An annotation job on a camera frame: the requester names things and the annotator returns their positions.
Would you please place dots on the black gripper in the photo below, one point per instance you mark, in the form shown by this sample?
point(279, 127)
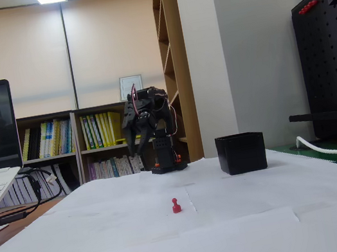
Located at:
point(135, 120)

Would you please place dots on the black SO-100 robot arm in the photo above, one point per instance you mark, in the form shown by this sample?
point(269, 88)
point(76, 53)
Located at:
point(163, 146)

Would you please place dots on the black open box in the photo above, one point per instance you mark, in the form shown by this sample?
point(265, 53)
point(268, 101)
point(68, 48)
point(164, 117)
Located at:
point(242, 155)

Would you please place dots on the flat yellow folder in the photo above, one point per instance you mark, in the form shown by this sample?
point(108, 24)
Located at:
point(120, 140)

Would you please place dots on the thick yellow binder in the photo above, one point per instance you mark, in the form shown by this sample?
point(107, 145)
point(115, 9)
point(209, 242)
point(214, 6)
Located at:
point(115, 125)

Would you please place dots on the narrow yellow binder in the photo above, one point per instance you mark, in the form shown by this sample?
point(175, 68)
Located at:
point(101, 128)
point(107, 127)

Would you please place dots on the green spine book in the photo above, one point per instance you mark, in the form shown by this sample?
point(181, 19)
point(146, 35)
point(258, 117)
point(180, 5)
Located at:
point(97, 135)

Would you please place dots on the low wooden bookshelf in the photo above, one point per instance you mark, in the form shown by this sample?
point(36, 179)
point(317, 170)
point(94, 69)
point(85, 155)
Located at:
point(103, 107)
point(50, 158)

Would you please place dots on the framed certificate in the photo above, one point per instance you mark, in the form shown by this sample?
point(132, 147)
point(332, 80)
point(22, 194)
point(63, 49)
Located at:
point(126, 88)

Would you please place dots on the purple book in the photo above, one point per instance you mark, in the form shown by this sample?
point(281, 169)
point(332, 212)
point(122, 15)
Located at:
point(92, 172)

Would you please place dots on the tall wooden bookshelf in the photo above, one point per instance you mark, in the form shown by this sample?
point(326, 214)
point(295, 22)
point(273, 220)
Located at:
point(181, 65)

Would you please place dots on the black book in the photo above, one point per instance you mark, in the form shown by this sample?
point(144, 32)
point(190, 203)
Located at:
point(34, 143)

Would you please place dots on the thin yellow book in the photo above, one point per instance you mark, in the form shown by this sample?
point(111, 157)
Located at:
point(27, 147)

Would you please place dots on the black pegboard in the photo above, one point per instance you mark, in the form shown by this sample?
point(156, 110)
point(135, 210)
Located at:
point(319, 73)

